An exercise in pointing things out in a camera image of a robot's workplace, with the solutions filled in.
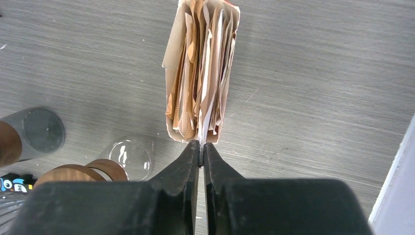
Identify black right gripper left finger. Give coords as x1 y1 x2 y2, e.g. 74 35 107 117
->
7 141 201 235

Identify dark walnut dripper ring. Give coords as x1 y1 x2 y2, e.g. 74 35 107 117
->
33 159 129 189

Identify orange coffee filter box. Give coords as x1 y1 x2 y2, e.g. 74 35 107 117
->
162 0 240 143

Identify clear glass carafe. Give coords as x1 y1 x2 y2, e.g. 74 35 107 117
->
97 137 154 181

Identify blue owl figure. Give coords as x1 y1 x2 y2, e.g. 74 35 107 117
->
0 173 37 193

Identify smoky glass carafe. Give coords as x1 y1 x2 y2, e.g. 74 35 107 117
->
0 107 66 167

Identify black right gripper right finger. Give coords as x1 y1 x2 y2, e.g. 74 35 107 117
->
203 143 372 235

